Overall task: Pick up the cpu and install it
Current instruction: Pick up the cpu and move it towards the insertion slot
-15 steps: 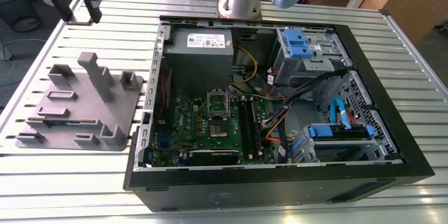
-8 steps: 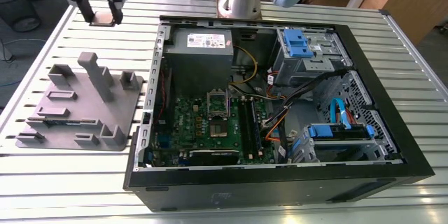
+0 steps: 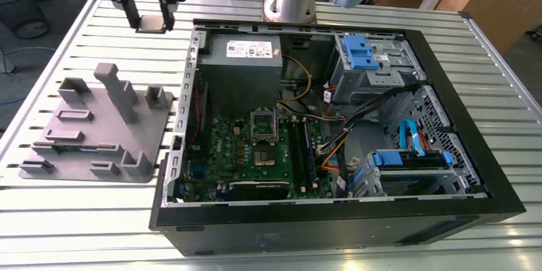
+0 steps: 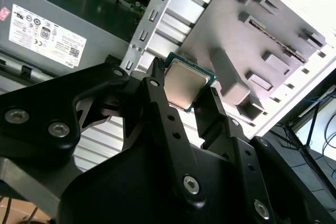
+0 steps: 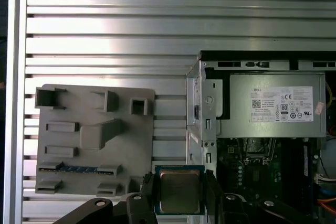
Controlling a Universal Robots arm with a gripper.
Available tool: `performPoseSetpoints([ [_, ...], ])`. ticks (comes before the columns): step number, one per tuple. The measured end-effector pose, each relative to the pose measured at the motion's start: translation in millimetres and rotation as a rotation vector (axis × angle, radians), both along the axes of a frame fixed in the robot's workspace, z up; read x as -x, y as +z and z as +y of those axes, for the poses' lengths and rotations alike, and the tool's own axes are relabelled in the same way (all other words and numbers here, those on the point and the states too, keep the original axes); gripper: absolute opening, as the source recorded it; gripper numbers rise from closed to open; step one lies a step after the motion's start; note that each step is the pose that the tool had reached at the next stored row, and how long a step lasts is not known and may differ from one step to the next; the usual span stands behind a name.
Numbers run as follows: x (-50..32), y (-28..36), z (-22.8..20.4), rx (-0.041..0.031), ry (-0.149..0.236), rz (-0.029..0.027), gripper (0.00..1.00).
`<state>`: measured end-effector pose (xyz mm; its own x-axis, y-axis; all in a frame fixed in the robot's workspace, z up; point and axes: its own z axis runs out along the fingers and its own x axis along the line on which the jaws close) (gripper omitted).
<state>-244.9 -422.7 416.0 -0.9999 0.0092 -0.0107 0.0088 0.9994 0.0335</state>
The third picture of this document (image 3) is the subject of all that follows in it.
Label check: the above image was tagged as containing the black graphics card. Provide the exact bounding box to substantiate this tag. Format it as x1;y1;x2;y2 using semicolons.
227;179;293;201

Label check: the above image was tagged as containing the black wire bundle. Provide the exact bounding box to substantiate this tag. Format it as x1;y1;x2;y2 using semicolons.
317;84;425;157

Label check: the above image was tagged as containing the CPU socket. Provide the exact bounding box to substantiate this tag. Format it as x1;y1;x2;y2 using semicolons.
251;144;277;168

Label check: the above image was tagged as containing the yellow wire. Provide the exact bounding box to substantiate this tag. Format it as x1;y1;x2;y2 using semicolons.
280;55;314;103

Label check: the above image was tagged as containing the silver drive cage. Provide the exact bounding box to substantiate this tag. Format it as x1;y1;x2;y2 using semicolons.
330;33;428;103

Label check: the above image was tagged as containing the black PC case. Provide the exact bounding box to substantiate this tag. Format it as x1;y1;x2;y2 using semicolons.
147;18;528;258

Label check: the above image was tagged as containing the metal socket cover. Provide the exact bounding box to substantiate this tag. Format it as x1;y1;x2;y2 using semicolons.
250;105;282;143

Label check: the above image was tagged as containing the grey parts rack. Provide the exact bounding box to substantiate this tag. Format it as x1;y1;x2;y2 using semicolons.
18;62;175;184

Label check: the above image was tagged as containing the silver CPU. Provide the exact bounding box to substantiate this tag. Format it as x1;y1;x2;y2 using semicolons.
135;15;171;34

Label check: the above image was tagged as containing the green motherboard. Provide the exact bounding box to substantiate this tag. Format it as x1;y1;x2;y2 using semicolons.
182;105;336;202

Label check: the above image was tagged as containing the blue expansion slot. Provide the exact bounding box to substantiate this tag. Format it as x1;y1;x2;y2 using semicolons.
189;161;209;180

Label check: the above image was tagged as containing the green RAM stick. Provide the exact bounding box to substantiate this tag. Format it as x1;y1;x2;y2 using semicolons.
33;142;119;155

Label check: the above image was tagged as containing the blue drive carrier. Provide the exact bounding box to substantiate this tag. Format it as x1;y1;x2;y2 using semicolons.
344;34;380;70

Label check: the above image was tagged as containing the black RAM slot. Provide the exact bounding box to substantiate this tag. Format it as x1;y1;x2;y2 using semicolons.
289;116;308;193
301;116;320;190

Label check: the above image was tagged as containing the silver disk bay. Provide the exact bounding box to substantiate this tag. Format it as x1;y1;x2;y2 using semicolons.
368;149;484;197

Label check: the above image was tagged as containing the grey power supply unit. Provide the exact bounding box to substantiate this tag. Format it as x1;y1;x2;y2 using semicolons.
197;33;285;112

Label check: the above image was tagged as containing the hard disk in blue carrier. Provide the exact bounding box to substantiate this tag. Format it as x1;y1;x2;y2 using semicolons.
372;150;453;170

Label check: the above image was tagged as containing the wooden cabinet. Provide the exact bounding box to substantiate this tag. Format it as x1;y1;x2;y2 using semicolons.
461;0;542;55

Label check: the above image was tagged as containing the blue flat wire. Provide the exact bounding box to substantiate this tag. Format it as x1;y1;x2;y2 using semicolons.
400;118;428;157

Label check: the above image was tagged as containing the orange wire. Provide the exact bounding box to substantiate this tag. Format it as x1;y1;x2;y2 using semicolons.
320;142;346;174

